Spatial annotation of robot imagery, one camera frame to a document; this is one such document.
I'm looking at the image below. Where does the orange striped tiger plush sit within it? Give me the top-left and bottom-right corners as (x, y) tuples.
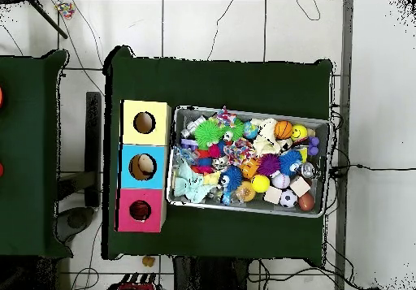
(128, 199), (153, 222)

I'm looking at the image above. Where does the wooden box with three holes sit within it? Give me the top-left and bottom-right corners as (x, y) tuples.
(115, 99), (172, 233)

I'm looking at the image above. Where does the yellow duck plush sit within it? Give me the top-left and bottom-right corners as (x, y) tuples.
(201, 171), (222, 186)

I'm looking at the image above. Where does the black upright panel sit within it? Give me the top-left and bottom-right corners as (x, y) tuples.
(84, 91), (102, 208)

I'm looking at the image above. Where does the plain yellow ball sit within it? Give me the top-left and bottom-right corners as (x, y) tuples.
(250, 174), (271, 194)

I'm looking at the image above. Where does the large green spiky ball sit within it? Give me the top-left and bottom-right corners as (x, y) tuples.
(193, 119), (227, 150)

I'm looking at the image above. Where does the black and white soccer ball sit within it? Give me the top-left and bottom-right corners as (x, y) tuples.
(279, 188), (299, 209)

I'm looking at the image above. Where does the purple spiky ball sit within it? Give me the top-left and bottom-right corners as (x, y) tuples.
(257, 153), (281, 176)

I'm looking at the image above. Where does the dark green side table cloth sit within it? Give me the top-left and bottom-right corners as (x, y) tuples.
(0, 49), (73, 258)

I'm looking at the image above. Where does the brown football toy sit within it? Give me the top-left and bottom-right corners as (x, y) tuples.
(297, 192), (316, 212)

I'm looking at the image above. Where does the orange basketball toy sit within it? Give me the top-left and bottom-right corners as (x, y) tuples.
(274, 119), (294, 141)

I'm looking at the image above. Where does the yellow smiley face ball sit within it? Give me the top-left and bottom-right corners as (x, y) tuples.
(291, 123), (309, 142)

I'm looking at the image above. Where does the black rod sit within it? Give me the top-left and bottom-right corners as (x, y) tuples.
(28, 0), (69, 40)

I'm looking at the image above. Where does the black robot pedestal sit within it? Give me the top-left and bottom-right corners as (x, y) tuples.
(171, 255), (251, 290)

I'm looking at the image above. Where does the wire mesh bin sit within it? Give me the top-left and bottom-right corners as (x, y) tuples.
(166, 104), (333, 219)

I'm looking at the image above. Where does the black cable with connector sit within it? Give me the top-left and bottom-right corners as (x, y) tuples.
(327, 163), (416, 178)

